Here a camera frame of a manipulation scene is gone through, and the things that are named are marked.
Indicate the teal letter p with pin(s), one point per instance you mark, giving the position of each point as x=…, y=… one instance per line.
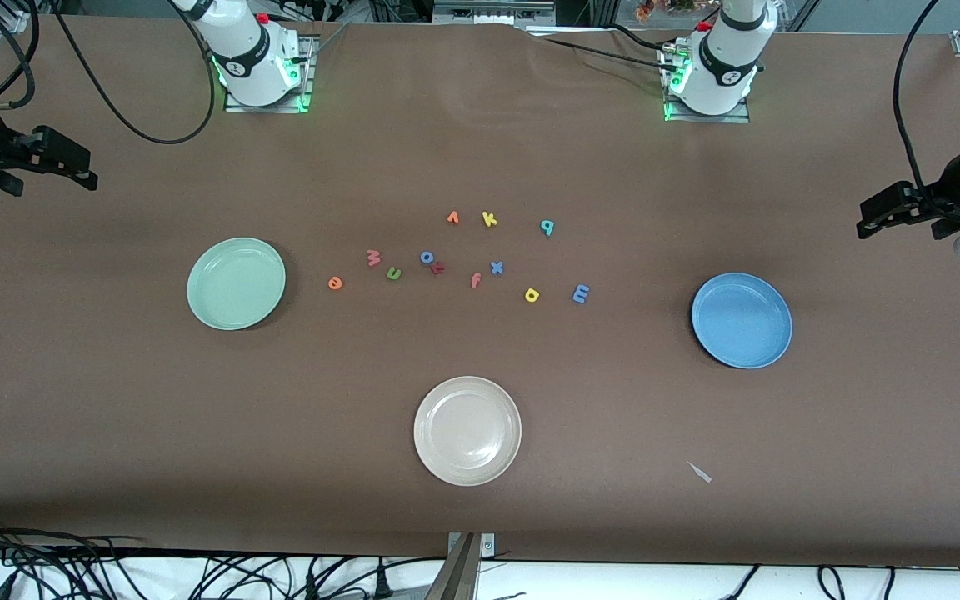
x=547, y=226

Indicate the blue letter E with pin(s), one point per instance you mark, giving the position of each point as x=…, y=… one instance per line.
x=581, y=293

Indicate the pink-red letter w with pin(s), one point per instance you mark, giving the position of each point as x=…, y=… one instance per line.
x=373, y=257

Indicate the blue plate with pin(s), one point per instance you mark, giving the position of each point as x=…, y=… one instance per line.
x=742, y=321

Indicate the beige plate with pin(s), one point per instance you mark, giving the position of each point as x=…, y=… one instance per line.
x=467, y=431

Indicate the small grey tape scrap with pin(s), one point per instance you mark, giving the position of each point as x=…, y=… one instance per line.
x=701, y=473

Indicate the brown table cover sheet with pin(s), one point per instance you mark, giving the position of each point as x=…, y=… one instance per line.
x=113, y=417

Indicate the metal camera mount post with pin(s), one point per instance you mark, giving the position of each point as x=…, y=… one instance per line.
x=459, y=575

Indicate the orange dried plant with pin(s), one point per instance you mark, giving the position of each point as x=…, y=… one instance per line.
x=647, y=10

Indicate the light green plate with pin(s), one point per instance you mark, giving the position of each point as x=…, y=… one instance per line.
x=236, y=283

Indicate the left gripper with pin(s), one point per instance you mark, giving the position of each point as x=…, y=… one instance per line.
x=952, y=186

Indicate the grey metal box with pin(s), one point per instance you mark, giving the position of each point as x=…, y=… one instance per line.
x=492, y=12

